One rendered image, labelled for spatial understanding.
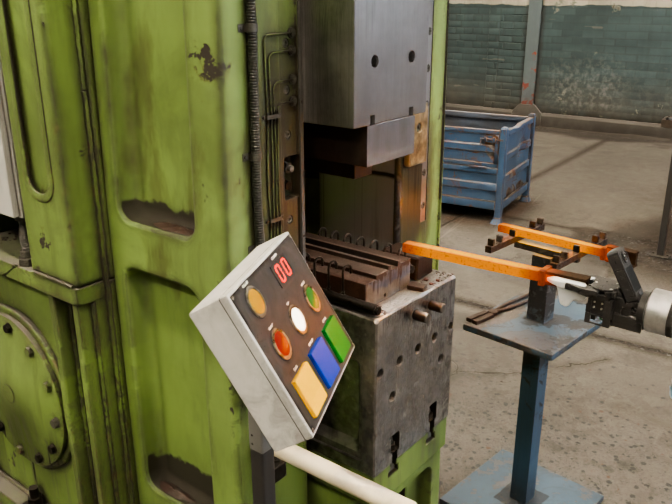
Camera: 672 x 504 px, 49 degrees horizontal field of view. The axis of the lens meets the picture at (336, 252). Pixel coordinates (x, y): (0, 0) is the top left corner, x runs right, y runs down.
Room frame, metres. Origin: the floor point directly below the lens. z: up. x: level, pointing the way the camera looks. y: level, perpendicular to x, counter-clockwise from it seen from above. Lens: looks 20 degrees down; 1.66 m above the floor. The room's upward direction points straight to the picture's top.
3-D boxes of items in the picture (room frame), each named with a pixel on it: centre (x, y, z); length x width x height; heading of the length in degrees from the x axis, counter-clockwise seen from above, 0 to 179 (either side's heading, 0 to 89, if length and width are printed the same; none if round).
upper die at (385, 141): (1.86, 0.03, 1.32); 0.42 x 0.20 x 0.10; 52
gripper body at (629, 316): (1.41, -0.59, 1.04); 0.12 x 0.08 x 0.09; 52
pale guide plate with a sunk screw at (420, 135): (2.06, -0.23, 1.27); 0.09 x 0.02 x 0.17; 142
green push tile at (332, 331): (1.31, 0.00, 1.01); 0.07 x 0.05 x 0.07; 167
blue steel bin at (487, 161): (5.85, -0.90, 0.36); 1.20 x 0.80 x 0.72; 60
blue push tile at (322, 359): (1.21, 0.03, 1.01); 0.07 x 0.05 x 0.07; 167
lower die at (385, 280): (1.86, 0.03, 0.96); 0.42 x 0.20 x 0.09; 52
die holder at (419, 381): (1.91, 0.01, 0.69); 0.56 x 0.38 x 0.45; 52
